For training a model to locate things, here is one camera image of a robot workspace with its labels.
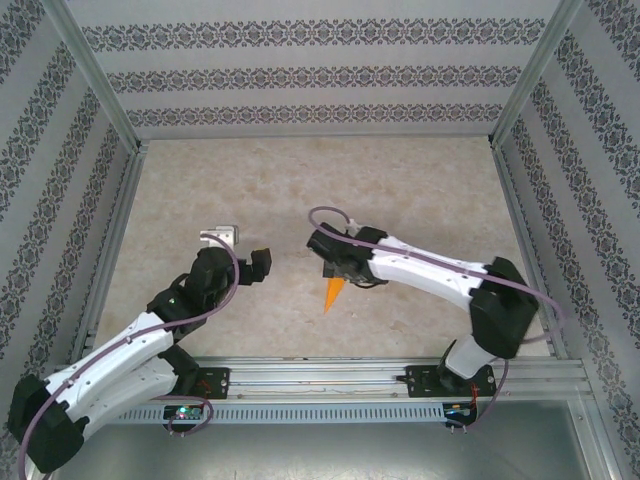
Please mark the orange paper sheet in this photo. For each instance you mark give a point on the orange paper sheet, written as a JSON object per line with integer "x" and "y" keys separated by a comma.
{"x": 333, "y": 295}

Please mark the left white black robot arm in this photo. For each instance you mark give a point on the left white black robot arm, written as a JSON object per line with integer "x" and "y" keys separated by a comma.
{"x": 125, "y": 370}

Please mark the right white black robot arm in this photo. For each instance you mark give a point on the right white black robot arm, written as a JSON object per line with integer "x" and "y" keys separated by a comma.
{"x": 415, "y": 277}

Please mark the grey metal sheet tray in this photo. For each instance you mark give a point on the grey metal sheet tray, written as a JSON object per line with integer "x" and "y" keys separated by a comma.
{"x": 320, "y": 452}

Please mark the aluminium table side rail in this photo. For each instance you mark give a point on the aluminium table side rail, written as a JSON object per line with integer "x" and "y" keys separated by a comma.
{"x": 529, "y": 250}
{"x": 112, "y": 250}

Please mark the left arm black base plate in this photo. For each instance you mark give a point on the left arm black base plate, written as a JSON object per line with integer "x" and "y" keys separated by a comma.
{"x": 215, "y": 382}

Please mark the long aluminium mounting rail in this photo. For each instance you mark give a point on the long aluminium mounting rail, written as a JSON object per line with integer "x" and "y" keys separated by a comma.
{"x": 320, "y": 372}

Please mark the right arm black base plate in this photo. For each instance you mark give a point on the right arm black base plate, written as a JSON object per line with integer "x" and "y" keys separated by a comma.
{"x": 422, "y": 382}

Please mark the aluminium frame post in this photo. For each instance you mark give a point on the aluminium frame post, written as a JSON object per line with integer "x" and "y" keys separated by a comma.
{"x": 531, "y": 75}
{"x": 97, "y": 75}

